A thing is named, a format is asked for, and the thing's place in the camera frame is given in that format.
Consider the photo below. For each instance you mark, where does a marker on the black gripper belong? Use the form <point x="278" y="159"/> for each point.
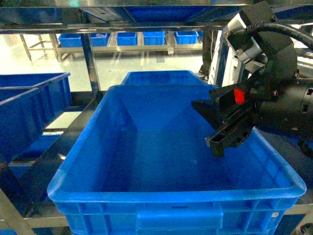
<point x="233" y="126"/>

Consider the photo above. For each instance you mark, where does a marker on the red one-stud toy block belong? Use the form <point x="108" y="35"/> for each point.
<point x="239" y="96"/>

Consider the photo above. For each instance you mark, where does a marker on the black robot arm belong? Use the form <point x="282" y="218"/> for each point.
<point x="294" y="96"/>

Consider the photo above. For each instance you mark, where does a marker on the blue crate left shelf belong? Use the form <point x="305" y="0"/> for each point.
<point x="28" y="104"/>

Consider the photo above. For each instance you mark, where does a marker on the blue crate behind target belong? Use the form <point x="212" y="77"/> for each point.
<point x="173" y="77"/>

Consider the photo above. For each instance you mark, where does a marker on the large blue target crate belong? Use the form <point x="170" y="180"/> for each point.
<point x="141" y="167"/>

